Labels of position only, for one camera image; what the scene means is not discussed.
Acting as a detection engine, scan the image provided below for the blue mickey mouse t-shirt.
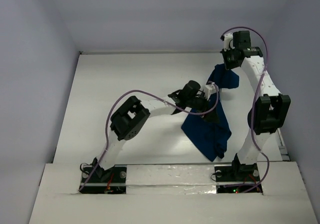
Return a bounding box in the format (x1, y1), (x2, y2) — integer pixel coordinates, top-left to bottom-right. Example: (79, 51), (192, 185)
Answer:
(181, 64), (240, 162)

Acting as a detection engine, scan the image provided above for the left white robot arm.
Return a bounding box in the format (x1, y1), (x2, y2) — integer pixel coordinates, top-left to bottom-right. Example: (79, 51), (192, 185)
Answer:
(91, 80), (219, 182)

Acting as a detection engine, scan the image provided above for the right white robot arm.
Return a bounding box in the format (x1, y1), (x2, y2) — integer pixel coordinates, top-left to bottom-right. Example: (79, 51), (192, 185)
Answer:
(220, 27), (291, 180)

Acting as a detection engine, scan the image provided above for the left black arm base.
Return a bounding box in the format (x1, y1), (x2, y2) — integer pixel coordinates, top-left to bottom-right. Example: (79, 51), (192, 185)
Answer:
(79, 163), (127, 195)

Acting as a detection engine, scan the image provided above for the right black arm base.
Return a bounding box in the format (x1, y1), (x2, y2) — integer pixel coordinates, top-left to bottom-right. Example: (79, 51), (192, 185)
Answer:
(210, 165), (263, 194)

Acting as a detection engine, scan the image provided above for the silver foil tape strip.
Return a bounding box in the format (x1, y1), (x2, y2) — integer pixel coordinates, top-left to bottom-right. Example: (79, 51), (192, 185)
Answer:
(125, 164), (217, 195)

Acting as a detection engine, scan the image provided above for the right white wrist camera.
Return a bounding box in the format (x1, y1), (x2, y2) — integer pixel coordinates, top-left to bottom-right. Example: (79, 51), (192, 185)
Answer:
(220, 32), (234, 51)

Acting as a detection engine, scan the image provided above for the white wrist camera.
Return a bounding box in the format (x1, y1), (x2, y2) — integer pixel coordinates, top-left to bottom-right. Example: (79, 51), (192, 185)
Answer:
(202, 81), (220, 101)
(220, 32), (234, 51)

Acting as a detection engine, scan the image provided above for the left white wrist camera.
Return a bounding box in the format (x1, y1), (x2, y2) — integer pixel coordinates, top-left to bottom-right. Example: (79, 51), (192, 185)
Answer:
(202, 81), (220, 101)

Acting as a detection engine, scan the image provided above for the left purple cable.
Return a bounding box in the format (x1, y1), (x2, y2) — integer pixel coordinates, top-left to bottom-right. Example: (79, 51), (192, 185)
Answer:
(78, 82), (220, 192)

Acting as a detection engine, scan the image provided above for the aluminium rail at table edge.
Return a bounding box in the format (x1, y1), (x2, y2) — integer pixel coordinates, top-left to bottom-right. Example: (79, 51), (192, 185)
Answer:
(277, 128), (291, 162)

